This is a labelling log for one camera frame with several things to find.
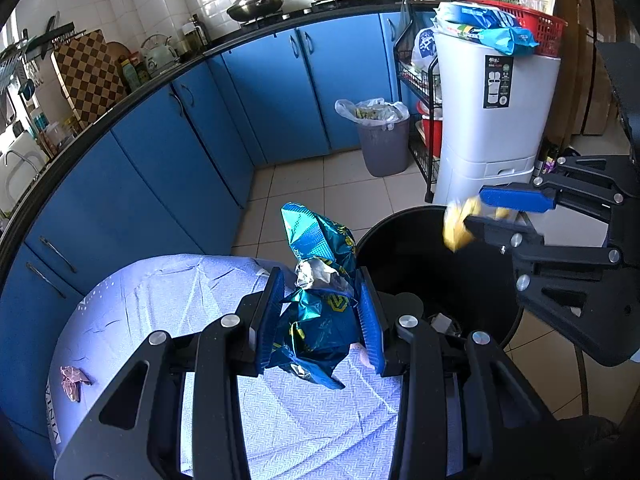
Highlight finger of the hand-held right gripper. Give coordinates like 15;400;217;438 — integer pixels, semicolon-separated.
478;156;631;223
462;214;623;283

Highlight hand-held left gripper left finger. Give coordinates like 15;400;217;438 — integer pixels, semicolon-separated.
52;266;286;480

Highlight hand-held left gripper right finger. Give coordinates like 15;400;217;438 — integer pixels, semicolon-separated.
356;266;561;480

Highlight yellow wrapper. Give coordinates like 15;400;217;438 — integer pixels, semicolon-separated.
442;197;516;253

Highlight teal snack wrapper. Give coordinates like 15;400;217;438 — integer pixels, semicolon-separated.
267;201;362;391

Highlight black trash bin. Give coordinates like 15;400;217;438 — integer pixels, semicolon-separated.
354;205;526;351

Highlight tall white appliance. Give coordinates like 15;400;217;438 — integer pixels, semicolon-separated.
431;30;563;206

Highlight light blue tablecloth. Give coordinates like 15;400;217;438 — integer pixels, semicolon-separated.
47;254;466;480

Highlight red plastic basin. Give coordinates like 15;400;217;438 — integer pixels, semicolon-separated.
416;101;446;158

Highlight grey waste basket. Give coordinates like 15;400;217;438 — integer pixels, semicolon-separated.
356;117;412;178

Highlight brown wooden cabinet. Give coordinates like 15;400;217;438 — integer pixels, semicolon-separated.
550;0;631;136

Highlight blue snack packet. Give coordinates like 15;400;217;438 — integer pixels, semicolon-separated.
475;25;541;56

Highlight red plastic basket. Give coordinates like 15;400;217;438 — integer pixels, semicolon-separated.
462;0;568;58

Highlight blue kitchen cabinets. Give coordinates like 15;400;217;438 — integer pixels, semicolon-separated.
0;10;441;456

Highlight white printed plastic bag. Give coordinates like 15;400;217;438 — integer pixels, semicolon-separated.
410;27;441;73

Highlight white blue packet bag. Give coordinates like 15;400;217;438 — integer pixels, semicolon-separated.
435;2;521;36

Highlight pink candy wrapper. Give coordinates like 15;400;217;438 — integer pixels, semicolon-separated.
60;365;92;403

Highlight black kitchen countertop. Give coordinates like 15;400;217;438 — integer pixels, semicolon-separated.
0;0;451;261

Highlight pale green kettle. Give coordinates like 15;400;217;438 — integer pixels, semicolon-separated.
141;34;180;71

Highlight metal faucet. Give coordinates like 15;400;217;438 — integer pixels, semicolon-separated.
2;149;45;181

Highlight checkered cutting board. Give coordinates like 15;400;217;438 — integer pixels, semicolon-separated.
52;30;128;126

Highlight black wok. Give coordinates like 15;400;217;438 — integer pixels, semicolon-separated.
226;0;286;23

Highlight black wire rack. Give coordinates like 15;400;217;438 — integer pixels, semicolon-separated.
394;0;496;203

